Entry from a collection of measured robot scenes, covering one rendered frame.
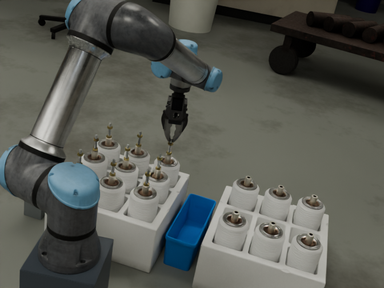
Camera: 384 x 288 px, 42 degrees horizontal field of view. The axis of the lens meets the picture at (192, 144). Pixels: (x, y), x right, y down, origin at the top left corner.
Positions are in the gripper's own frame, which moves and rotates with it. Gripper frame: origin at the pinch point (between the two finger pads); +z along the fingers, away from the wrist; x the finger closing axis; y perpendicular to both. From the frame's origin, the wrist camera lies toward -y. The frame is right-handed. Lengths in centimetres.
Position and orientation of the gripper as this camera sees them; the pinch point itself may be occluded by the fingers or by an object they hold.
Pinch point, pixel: (171, 139)
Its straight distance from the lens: 179.1
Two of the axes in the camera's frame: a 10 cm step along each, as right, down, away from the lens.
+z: -1.7, 8.8, 4.5
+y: 0.2, -4.5, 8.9
